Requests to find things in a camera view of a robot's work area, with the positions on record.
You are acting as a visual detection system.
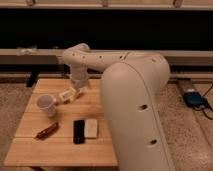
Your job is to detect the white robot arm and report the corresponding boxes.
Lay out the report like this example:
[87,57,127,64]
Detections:
[62,43,175,171]

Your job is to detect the black rectangular remote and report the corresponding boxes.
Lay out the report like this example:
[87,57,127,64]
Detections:
[73,120,85,144]

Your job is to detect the cream rectangular block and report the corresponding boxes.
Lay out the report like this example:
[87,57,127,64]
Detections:
[84,119,98,138]

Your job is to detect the wooden table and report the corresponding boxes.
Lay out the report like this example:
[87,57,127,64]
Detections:
[4,79,117,167]

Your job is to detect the blue device on floor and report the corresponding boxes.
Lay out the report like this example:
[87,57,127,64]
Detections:
[183,89,204,107]

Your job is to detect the black cable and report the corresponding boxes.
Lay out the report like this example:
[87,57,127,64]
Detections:
[199,83,213,120]

